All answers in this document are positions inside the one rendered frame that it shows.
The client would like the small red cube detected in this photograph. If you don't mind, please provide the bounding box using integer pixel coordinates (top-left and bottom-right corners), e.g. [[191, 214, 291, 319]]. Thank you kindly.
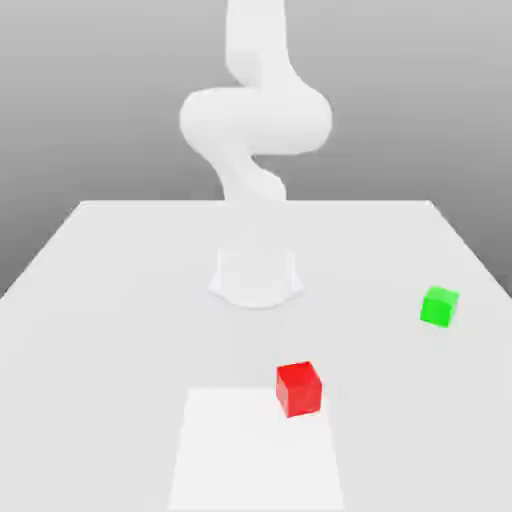
[[275, 360, 324, 419]]

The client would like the small green cube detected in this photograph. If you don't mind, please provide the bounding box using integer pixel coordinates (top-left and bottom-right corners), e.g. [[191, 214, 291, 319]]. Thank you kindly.
[[419, 285, 461, 329]]

